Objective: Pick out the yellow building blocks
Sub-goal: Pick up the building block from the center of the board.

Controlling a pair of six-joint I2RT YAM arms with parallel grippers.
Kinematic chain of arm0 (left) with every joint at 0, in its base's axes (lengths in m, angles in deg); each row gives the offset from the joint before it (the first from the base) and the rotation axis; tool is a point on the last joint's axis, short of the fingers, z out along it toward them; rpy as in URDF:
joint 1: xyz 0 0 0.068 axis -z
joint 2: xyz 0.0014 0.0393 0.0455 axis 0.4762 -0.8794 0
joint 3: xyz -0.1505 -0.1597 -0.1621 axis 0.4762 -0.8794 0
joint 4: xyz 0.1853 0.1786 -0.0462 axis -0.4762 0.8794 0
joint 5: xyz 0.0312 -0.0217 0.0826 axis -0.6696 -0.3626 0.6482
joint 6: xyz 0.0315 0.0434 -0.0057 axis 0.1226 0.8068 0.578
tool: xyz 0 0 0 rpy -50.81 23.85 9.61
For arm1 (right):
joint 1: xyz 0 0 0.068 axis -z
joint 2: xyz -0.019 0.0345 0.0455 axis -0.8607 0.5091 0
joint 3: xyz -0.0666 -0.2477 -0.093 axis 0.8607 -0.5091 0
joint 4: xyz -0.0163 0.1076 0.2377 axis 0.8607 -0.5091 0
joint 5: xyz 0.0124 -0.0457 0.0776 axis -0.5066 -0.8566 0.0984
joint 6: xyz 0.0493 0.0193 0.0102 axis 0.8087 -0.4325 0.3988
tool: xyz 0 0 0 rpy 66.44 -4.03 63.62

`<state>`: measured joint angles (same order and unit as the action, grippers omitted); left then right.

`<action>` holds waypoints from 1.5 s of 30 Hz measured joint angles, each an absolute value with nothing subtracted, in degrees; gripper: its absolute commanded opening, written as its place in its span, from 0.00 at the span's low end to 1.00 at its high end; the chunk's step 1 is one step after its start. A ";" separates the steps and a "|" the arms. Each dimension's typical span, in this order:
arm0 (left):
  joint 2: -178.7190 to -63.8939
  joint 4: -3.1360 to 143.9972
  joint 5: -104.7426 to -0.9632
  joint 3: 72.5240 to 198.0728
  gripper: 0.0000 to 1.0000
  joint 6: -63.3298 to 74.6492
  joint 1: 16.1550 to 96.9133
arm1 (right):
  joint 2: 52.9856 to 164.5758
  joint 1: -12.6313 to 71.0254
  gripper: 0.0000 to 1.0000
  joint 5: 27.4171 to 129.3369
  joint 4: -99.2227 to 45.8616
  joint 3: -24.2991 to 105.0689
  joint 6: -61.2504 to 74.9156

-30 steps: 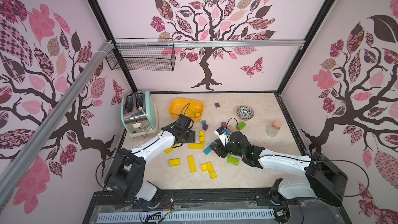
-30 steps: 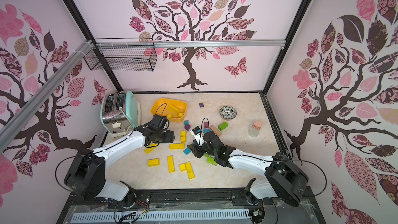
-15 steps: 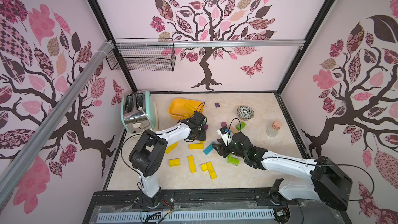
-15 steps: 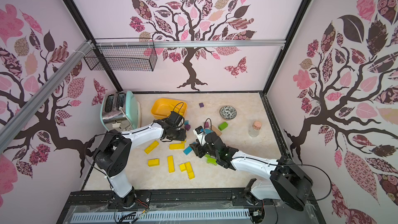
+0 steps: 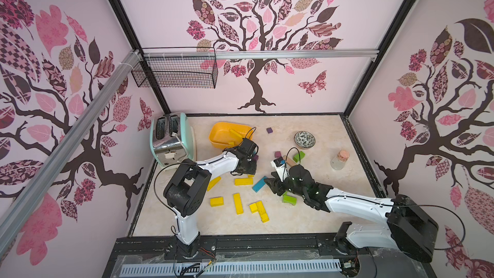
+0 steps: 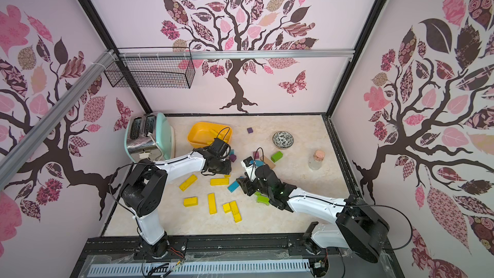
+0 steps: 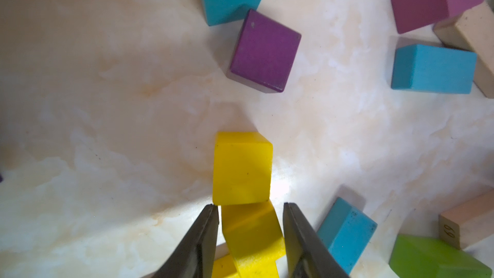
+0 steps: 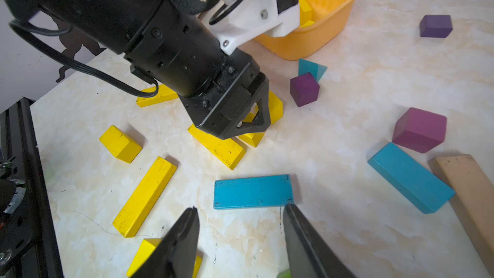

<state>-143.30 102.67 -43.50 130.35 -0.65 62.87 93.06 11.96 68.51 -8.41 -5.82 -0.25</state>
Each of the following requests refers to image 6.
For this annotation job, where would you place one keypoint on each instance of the wooden beige far block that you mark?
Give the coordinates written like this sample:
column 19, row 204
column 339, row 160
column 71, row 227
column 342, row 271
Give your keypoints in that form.
column 268, row 162

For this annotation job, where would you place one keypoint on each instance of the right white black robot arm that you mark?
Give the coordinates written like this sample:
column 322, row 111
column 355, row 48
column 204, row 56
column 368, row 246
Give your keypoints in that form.
column 349, row 223

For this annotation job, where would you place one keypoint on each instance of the aluminium rail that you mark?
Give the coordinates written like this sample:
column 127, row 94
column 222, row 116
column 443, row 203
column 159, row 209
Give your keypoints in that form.
column 197, row 55
column 15, row 159

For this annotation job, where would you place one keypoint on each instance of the green block far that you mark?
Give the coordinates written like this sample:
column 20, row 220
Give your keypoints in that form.
column 276, row 156

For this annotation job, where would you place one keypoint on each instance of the yellow plastic tray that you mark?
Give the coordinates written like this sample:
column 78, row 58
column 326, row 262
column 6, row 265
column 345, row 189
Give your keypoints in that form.
column 203, row 134

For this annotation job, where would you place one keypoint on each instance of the yellow short block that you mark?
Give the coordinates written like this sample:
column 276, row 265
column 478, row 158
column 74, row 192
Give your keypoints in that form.
column 191, row 202

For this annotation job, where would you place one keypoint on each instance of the mint chrome toaster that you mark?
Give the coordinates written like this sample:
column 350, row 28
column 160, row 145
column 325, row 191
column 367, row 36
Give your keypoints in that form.
column 150, row 136

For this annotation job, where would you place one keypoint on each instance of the teal long block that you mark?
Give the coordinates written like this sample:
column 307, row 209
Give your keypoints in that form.
column 233, row 186

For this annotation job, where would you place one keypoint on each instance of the yellow long front block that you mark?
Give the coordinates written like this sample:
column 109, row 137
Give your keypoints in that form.
column 235, row 211

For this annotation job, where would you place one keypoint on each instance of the aluminium rail left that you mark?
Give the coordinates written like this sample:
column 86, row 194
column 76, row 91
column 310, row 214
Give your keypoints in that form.
column 15, row 159

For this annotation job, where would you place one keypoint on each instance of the green block front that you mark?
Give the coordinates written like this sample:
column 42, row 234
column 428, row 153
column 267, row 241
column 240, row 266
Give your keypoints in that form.
column 263, row 200

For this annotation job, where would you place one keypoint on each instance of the white slotted cable duct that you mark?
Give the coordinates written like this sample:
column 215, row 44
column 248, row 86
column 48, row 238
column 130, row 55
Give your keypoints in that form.
column 251, row 268

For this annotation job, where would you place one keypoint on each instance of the long yellow diagonal block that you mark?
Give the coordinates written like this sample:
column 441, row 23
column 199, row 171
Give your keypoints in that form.
column 188, row 182

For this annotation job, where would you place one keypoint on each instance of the green block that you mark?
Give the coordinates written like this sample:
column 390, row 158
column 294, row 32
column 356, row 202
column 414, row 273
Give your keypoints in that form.
column 263, row 200
column 276, row 156

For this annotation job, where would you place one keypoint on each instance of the yellow horizontal mid block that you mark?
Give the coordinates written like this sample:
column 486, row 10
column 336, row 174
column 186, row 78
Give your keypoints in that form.
column 219, row 181

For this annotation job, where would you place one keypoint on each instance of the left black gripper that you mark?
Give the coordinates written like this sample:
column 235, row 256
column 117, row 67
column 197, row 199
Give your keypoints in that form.
column 227, row 171

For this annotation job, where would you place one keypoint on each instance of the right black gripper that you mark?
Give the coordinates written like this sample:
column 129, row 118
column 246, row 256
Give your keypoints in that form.
column 249, row 185

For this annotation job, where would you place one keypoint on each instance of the yellow small front cube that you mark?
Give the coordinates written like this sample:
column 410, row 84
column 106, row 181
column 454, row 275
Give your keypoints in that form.
column 227, row 208

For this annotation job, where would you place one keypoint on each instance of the black wire basket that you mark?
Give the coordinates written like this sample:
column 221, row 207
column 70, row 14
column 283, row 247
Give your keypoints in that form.
column 152, row 67

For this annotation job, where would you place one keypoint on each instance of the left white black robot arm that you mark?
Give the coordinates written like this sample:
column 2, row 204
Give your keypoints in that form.
column 143, row 189

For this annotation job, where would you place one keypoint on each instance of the black base frame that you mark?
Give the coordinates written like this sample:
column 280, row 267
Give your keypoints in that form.
column 324, row 262

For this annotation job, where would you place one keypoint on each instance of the patterned ceramic bowl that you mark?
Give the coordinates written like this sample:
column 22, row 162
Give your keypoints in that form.
column 283, row 139

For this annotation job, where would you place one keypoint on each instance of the aluminium rail back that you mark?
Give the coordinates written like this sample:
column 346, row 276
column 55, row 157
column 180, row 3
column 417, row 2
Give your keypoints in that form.
column 197, row 55

